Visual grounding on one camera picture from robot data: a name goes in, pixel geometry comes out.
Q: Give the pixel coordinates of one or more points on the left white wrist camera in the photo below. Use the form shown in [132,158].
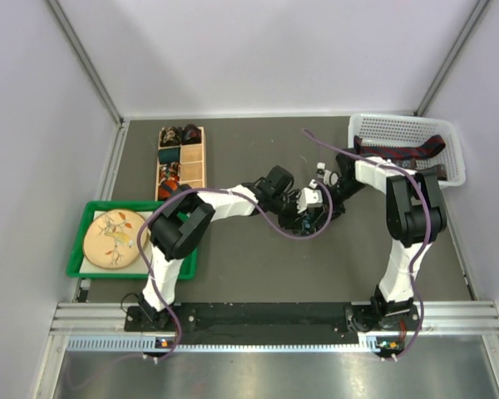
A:
[309,197]

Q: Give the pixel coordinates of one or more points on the green plastic tray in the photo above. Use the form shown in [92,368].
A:
[88,216]

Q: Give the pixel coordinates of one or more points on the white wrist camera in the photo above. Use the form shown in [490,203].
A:
[328,177]
[309,197]

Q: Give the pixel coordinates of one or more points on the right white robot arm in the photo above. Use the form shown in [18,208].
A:
[415,215]

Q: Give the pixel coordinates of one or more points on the white plastic basket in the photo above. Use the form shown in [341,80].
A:
[402,131]

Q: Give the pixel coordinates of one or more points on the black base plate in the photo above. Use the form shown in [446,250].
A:
[195,317]

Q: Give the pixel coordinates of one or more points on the dark red rolled tie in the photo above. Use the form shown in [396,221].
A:
[191,135]

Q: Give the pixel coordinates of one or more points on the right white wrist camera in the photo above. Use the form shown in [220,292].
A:
[328,177]

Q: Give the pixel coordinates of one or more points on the brown patterned tie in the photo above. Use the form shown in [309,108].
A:
[438,169]

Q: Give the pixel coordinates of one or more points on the blue floral tie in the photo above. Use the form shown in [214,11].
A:
[310,224]

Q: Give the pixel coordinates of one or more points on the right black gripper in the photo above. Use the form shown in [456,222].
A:
[336,210]

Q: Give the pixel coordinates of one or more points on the multicolour patterned rolled tie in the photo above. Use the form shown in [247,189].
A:
[169,171]

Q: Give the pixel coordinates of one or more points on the round wooden embroidered plate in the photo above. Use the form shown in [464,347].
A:
[110,240]

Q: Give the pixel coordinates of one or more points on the orange blue rolled tie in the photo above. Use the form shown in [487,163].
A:
[166,189]

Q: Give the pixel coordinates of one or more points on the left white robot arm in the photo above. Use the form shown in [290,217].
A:
[179,224]

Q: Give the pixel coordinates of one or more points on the dark green rolled tie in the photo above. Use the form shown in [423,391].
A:
[168,155]

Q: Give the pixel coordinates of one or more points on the red striped tie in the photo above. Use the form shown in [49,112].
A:
[429,149]

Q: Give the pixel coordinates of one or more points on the wooden compartment box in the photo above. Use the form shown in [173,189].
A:
[192,164]

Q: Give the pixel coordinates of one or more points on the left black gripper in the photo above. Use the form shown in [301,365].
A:
[294,219]

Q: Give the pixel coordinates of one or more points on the beige patterned rolled tie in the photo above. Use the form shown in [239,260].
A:
[170,136]

